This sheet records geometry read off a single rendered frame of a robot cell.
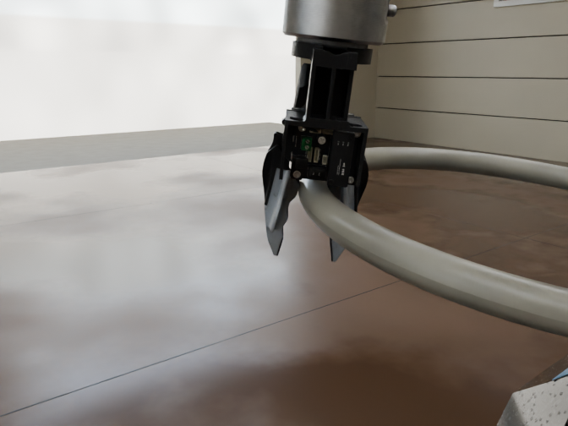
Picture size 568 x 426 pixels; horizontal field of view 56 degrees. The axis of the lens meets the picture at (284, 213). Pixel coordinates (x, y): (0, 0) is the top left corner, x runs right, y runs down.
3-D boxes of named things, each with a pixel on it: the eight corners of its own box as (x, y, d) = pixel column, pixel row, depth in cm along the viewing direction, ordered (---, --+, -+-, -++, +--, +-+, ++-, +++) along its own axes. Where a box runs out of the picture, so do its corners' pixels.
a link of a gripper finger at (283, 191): (245, 264, 51) (276, 176, 48) (250, 241, 57) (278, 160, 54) (276, 275, 52) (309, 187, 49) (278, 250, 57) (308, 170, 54)
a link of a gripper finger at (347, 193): (334, 281, 52) (324, 188, 49) (330, 255, 57) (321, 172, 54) (367, 277, 51) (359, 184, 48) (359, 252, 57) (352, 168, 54)
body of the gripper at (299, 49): (274, 187, 47) (289, 41, 43) (277, 162, 55) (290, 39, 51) (362, 195, 47) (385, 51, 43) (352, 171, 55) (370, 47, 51)
